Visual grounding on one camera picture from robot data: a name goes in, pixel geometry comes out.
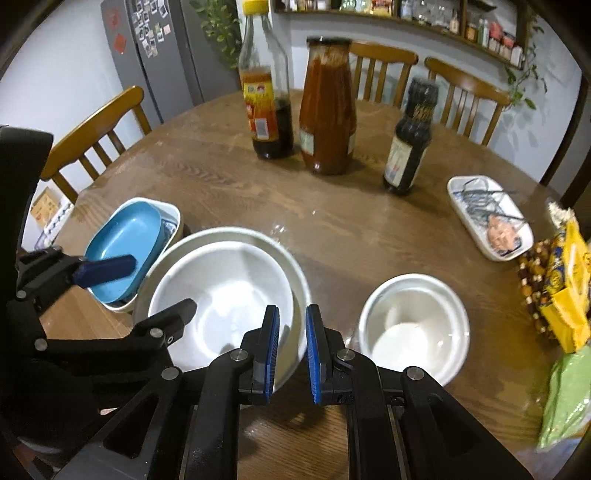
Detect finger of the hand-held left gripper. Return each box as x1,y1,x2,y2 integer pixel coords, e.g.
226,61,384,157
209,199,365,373
16,246,138,315
34,298,199,366

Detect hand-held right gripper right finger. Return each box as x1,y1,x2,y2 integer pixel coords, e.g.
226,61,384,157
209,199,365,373
306,304,537,480

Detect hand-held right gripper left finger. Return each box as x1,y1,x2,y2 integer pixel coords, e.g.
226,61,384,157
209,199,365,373
54,305,281,480

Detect blue bowl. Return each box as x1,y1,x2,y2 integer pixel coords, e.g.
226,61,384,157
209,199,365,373
84,202,164,305

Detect medium white bowl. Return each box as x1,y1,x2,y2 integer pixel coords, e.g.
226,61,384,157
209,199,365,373
147,240,297,376

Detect large patterned square plate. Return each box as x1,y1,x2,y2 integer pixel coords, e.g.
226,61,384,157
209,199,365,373
87,197,182,315

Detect small white bowl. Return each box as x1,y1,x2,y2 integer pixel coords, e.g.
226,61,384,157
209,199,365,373
365,277,465,372
358,272,472,389

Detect large white bowl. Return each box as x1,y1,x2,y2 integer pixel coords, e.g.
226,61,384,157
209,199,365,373
132,226,314,402

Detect pile of cardboard boxes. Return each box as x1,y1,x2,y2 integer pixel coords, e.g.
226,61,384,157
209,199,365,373
30,184,75,253

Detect wooden chair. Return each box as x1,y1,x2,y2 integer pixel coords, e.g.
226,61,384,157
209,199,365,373
40,86,153,205
349,40,420,110
423,56,512,147

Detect small rectangular white dish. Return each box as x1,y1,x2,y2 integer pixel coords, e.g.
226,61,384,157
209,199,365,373
446,174,535,263

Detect grey refrigerator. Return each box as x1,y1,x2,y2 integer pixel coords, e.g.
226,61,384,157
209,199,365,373
100,0,241,125

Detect small orange object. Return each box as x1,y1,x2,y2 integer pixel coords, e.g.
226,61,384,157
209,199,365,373
486,214,525,255

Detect small dark soy sauce bottle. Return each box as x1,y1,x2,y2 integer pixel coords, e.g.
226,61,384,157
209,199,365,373
382,77,440,195

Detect dark vinegar bottle yellow cap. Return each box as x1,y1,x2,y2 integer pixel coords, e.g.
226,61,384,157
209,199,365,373
237,0,295,162

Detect black metal clips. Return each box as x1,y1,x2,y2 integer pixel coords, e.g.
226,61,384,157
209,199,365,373
455,180,525,227

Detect red sauce glass bottle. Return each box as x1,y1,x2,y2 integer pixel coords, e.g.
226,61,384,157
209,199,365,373
298,36,358,176

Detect cluster of fridge photo magnets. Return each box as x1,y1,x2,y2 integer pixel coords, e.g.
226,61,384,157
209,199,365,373
131,0,173,59

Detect green plastic bag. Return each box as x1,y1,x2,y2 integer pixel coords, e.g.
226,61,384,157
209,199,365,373
536,344,591,452

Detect yellow snack bag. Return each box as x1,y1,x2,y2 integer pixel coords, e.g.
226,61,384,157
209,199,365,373
516,216,591,352

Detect hanging green plant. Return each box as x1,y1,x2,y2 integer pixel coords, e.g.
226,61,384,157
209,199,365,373
189,0,245,71

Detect white puffed snack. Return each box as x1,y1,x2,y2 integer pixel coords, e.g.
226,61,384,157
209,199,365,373
548,200,577,227

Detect brown wooden door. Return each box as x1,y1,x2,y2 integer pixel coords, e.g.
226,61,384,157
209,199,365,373
539,83,591,209

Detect trailing green shelf plant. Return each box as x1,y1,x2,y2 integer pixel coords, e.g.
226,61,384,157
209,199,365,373
504,11,549,111

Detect row of shelf jars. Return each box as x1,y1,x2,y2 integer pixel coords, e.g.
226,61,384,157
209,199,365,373
281,0,525,66

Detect wooden wall shelf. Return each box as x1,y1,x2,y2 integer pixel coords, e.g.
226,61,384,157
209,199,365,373
271,0,530,70

